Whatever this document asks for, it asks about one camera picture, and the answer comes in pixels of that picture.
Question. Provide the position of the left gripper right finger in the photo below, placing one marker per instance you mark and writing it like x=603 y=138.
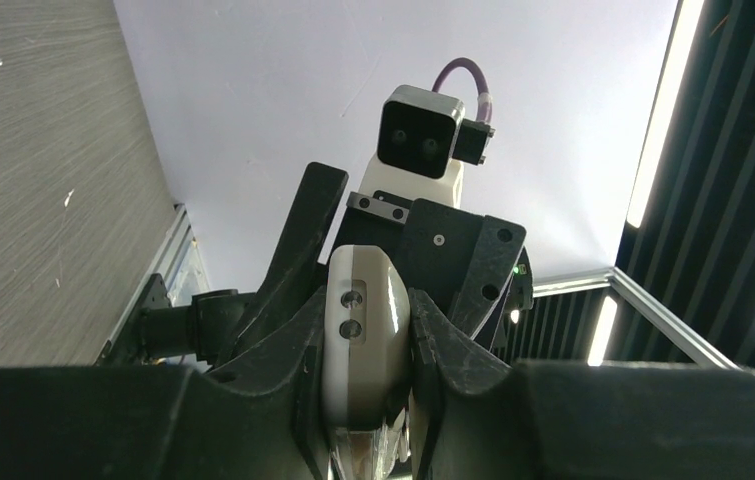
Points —
x=476 y=417

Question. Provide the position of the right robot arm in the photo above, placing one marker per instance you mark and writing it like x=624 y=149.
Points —
x=157 y=329

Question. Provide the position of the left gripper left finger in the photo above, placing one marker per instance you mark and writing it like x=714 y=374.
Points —
x=256 y=418

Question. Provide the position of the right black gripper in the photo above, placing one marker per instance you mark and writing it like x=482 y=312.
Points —
x=474 y=267

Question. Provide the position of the white beige remote control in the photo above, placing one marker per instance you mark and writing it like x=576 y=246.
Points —
x=366 y=364

